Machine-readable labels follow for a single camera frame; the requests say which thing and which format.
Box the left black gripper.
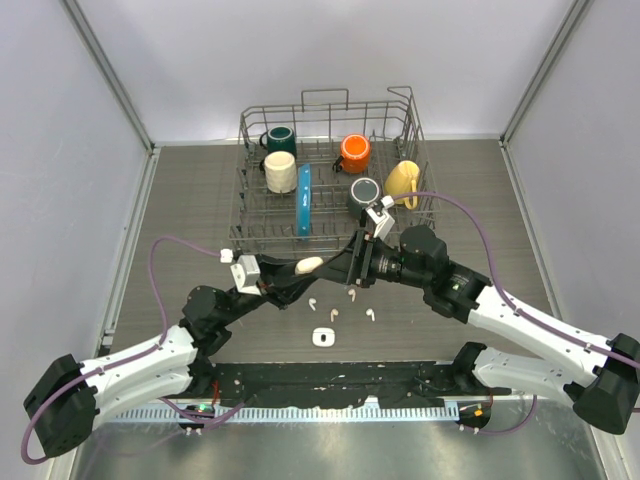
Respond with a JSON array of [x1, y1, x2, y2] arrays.
[[219, 254, 318, 327]]

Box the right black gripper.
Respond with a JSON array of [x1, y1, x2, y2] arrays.
[[314, 228, 430, 289]]

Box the beige charging case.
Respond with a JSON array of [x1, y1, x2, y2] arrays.
[[294, 256, 324, 275]]

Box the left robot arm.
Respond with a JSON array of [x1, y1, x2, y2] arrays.
[[21, 250, 324, 465]]

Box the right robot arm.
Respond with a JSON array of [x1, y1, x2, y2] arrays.
[[295, 225, 639, 435]]

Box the white charging case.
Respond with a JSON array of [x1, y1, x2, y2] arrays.
[[311, 327, 336, 348]]

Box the grey mug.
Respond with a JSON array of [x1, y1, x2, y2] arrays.
[[346, 177, 381, 220]]

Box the blue plate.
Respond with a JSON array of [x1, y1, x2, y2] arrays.
[[296, 164, 312, 237]]

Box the yellow mug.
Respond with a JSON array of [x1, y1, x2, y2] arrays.
[[383, 160, 420, 197]]

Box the cream textured mug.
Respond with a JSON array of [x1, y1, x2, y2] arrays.
[[262, 151, 297, 194]]

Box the orange mug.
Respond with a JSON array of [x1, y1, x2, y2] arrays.
[[332, 133, 371, 174]]

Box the dark green mug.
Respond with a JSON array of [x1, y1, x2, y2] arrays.
[[259, 125, 297, 157]]

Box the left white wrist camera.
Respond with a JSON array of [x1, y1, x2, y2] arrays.
[[220, 248, 262, 296]]

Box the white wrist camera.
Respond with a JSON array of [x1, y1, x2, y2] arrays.
[[220, 248, 262, 296], [365, 195, 395, 240]]

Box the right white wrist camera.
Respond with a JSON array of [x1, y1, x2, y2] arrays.
[[365, 195, 395, 240]]

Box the grey wire dish rack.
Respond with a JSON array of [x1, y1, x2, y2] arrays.
[[229, 86, 435, 258]]

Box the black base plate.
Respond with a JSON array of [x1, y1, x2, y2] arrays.
[[188, 361, 511, 409]]

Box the white slotted cable duct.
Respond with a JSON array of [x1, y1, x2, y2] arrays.
[[113, 401, 459, 424]]

